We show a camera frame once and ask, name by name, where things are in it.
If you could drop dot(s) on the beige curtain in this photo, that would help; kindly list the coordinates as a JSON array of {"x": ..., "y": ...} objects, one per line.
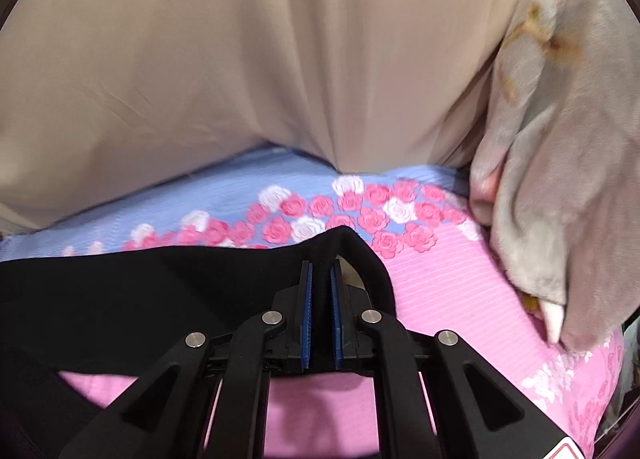
[{"x": 100, "y": 98}]

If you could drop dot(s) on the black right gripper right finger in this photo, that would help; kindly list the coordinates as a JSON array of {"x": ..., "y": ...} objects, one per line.
[{"x": 435, "y": 396}]

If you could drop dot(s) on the pink floral bed sheet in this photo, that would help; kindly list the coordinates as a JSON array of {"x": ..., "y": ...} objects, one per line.
[{"x": 414, "y": 218}]

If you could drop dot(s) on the black pants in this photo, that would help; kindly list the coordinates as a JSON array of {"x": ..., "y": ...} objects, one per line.
[{"x": 118, "y": 313}]

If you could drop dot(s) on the grey plush blanket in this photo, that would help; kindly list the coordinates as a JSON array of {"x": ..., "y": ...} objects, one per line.
[{"x": 556, "y": 174}]

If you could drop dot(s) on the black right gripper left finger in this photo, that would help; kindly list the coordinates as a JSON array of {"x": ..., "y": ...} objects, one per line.
[{"x": 206, "y": 397}]

